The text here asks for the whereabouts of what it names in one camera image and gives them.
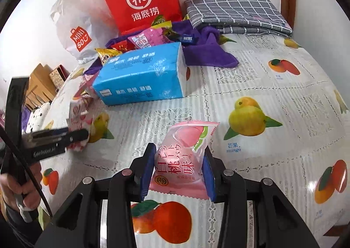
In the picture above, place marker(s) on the white plastic bag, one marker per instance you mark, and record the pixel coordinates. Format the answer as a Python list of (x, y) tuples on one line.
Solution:
[(71, 13)]

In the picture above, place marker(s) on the person's left forearm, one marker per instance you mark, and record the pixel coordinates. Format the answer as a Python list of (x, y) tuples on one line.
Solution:
[(16, 233)]

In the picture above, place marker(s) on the green yellow snack packet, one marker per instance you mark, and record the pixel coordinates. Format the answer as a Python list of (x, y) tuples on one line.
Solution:
[(160, 20)]

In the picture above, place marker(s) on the purple cloth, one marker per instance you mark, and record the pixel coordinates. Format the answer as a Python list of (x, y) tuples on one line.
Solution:
[(207, 51)]

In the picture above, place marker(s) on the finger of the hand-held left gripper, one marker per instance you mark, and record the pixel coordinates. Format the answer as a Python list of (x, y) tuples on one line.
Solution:
[(73, 135)]

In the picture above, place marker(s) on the grey checked folded cloth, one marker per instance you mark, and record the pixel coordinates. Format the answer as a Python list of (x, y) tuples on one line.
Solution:
[(235, 10)]

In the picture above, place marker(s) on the person's left hand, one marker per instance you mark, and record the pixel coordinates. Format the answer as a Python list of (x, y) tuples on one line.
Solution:
[(11, 186)]

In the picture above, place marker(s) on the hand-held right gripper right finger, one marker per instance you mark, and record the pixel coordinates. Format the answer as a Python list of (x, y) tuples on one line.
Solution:
[(210, 179)]

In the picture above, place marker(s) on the red snack packet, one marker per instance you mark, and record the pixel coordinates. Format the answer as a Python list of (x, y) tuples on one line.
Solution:
[(121, 46)]

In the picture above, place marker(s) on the red patterned box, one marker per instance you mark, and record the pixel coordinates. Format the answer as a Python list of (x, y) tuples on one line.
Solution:
[(56, 78)]

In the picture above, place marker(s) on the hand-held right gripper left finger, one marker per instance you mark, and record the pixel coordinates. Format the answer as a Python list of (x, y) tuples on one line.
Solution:
[(145, 173)]

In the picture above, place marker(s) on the pink peach snack packet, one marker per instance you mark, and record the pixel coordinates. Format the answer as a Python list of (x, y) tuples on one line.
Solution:
[(180, 155)]

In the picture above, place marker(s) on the fruit print tablecloth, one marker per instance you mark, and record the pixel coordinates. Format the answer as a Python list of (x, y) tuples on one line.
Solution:
[(246, 86)]

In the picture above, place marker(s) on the blue tissue pack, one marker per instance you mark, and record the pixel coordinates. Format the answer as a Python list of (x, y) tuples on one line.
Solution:
[(136, 76)]

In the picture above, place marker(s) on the pink white print snack packet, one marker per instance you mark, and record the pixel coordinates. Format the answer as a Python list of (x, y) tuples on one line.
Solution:
[(153, 36)]

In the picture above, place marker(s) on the white spotted cloth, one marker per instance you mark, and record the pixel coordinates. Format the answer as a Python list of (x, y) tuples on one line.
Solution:
[(39, 117)]

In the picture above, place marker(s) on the pink cartoon snack packet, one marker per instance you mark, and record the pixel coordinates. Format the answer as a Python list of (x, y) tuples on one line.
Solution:
[(79, 114)]

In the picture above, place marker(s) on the small blue packet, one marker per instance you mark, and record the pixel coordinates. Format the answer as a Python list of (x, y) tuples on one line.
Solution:
[(187, 38)]

